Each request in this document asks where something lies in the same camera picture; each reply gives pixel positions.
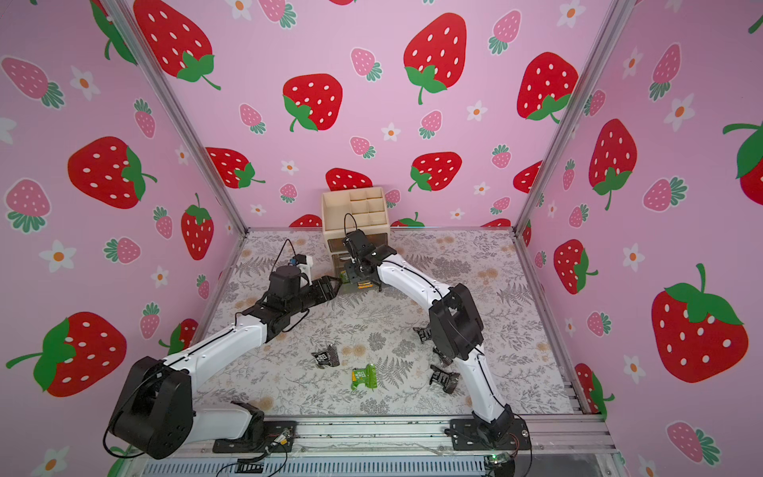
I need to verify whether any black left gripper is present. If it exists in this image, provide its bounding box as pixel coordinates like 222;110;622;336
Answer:
284;275;342;319

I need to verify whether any aluminium corner post left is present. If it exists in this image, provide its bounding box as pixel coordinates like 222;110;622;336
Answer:
103;0;248;237

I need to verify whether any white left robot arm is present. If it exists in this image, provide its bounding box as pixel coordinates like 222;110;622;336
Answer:
105;264;341;459

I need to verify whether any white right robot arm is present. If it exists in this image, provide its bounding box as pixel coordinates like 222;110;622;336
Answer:
343;230;533;452

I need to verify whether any aluminium corner post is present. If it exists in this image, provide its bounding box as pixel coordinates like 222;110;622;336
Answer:
103;0;248;237
514;0;636;239

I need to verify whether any cream drawer organizer cabinet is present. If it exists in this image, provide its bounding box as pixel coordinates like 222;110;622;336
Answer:
322;187;391;294

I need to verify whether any aluminium corner post right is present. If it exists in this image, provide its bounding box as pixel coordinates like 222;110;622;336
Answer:
514;0;636;239

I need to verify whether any black checkered cookie packet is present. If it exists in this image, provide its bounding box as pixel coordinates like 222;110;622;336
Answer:
432;347;453;367
311;344;341;369
428;365;461;395
413;325;432;343

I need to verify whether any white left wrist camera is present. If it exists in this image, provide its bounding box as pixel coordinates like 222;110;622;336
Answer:
289;254;314;284

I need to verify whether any green cookie packet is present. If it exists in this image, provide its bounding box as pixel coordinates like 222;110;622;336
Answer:
351;364;379;390

